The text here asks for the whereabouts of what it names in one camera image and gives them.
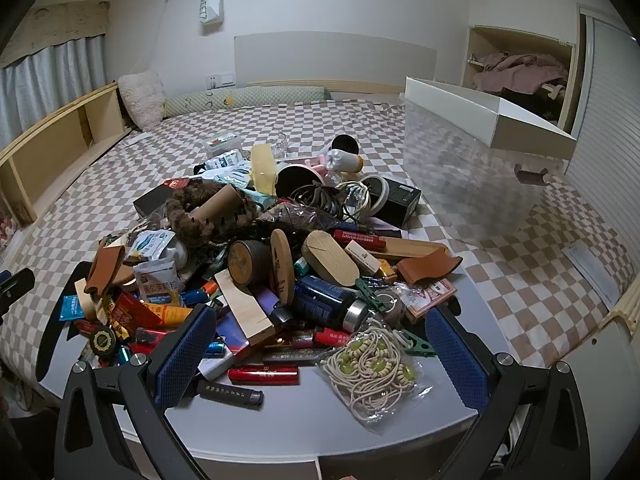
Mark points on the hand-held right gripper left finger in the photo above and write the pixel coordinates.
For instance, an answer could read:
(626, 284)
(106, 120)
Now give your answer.
(185, 357)

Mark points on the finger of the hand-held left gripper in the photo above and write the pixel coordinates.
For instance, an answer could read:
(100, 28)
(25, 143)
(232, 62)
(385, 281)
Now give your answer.
(17, 282)

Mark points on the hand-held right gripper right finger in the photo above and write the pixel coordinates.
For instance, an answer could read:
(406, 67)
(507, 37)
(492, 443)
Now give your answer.
(457, 360)

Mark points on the pile of assorted lighters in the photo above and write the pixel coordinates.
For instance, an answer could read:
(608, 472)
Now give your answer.
(170, 335)

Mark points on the black lighter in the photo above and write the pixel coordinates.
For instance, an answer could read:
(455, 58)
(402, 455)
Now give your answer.
(227, 392)

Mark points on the small white box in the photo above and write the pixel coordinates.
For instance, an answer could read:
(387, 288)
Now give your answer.
(215, 364)

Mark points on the green clothes peg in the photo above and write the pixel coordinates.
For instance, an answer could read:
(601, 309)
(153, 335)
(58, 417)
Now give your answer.
(370, 295)
(415, 345)

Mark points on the orange tube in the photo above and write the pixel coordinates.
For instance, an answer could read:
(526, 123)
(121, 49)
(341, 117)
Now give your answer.
(167, 312)

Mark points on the violet blue box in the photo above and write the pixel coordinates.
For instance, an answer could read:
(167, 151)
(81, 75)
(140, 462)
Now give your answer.
(232, 335)

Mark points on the blue sachet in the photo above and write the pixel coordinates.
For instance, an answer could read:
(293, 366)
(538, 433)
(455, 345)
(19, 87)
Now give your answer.
(71, 308)

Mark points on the playing card box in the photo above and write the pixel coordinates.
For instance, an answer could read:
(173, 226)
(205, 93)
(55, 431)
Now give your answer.
(432, 300)

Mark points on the red foil packet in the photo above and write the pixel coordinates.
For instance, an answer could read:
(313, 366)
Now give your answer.
(132, 315)

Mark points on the beige oval case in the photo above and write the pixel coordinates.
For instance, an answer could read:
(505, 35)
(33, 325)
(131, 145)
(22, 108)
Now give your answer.
(86, 302)

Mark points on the light wooden block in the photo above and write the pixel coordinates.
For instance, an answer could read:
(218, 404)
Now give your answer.
(245, 310)

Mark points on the white printed pouch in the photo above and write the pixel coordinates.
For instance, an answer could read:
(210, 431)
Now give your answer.
(157, 282)

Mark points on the round black and gold tin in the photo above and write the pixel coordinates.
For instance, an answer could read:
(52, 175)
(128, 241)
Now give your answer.
(103, 341)

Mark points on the clear bag of brown bands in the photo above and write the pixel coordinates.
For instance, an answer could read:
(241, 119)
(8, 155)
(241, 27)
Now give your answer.
(392, 307)

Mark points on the brown leather sheath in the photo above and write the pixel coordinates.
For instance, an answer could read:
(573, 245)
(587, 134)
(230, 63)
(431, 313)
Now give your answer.
(105, 270)
(430, 267)

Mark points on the round dark tin wooden lid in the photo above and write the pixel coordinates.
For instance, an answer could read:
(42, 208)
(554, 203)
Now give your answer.
(247, 262)

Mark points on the flat tan wooden piece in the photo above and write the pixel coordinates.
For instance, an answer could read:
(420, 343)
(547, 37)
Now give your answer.
(415, 247)

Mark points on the wooden bedside shelf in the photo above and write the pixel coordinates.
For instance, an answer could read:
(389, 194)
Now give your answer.
(45, 155)

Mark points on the round wooden disc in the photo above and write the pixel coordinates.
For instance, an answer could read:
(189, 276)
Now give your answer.
(281, 265)

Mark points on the brown furry toy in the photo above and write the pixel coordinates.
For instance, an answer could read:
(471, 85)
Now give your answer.
(185, 220)

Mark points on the narrow cream box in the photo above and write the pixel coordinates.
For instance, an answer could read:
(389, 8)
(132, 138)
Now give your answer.
(362, 256)

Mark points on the dark blue bottle silver cap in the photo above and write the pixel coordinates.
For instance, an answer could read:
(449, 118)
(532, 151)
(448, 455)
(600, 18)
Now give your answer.
(325, 302)

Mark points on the cardboard tube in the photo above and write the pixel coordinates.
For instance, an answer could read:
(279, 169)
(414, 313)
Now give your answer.
(215, 205)

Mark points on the flat black case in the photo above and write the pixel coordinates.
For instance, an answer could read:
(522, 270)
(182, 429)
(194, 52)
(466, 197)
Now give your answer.
(150, 200)

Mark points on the long red box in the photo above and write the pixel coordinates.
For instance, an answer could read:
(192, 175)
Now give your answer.
(357, 238)

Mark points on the flat white card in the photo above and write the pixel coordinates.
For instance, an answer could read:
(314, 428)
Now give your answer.
(592, 272)

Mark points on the oval bamboo case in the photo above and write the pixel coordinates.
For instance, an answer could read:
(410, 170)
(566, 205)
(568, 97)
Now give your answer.
(330, 260)

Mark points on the black rectangular box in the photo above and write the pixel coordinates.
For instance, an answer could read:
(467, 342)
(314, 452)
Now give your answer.
(397, 200)

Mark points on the dark mesh bag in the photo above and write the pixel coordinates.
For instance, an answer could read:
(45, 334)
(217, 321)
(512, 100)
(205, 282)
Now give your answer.
(295, 222)

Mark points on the masking tape roll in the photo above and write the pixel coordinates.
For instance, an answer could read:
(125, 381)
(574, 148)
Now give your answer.
(377, 195)

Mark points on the clear storage box white lid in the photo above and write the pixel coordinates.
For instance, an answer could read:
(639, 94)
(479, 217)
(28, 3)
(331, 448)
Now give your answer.
(465, 175)

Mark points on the grey curtain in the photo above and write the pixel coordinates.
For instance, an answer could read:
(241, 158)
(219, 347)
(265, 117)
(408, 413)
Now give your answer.
(45, 90)

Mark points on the blue and white packets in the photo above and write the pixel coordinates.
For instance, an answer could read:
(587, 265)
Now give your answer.
(227, 167)

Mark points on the pale yellow plastic piece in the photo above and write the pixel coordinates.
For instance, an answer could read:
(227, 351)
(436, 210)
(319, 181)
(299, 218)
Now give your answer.
(263, 167)

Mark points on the pink round cup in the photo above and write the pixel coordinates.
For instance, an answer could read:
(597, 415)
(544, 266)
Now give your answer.
(297, 177)

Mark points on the white and green box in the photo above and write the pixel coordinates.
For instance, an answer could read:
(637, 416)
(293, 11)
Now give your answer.
(222, 142)

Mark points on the fluffy white pillow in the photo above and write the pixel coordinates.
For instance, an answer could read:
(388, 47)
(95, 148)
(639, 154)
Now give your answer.
(142, 97)

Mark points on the white bottle with tan cap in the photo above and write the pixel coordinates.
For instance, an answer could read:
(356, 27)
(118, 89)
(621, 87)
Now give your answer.
(345, 161)

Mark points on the clear glass cup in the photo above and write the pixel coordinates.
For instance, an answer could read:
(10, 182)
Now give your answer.
(280, 145)

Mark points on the beige curtain valance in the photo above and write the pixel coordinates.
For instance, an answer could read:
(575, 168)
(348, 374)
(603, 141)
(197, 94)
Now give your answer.
(70, 25)

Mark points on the long green bolster pillow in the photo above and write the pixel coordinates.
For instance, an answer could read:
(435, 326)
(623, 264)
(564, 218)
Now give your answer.
(240, 100)

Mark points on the white ribbed sliding door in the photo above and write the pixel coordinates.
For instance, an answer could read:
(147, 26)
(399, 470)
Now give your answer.
(610, 110)

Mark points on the pile of pink clothes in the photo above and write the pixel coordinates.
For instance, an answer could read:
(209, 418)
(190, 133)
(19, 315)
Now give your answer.
(520, 72)

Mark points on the white headboard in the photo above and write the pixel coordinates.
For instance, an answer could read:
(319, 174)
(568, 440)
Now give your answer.
(335, 62)

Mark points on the open wardrobe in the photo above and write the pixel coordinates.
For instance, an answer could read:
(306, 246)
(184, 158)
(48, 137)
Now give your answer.
(520, 42)

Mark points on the wall switch panel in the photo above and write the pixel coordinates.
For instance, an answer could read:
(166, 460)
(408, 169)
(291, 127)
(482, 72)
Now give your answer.
(220, 80)

